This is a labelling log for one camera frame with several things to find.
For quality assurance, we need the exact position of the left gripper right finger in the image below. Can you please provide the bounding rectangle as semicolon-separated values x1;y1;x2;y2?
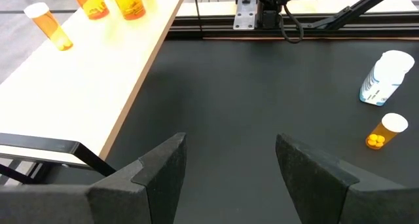
276;133;419;224

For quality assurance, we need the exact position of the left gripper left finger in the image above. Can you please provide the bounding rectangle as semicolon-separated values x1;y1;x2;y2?
86;132;188;224

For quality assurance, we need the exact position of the small orange pill bottle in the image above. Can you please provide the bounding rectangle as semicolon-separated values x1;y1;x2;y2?
365;112;409;151
24;1;74;52

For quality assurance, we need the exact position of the white melatonin bottle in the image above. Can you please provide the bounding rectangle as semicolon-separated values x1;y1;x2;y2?
359;49;416;107

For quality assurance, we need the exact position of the large orange pill bottle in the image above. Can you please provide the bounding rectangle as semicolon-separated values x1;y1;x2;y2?
111;0;147;21
69;0;111;21

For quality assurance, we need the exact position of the black table mat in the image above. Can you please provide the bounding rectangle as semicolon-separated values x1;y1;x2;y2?
104;37;419;224

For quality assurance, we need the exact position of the wooden shelf with black frame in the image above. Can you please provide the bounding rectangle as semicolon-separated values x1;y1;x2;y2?
0;0;191;185

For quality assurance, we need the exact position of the black aluminium table frame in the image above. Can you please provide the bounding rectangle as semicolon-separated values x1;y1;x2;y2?
165;0;419;41

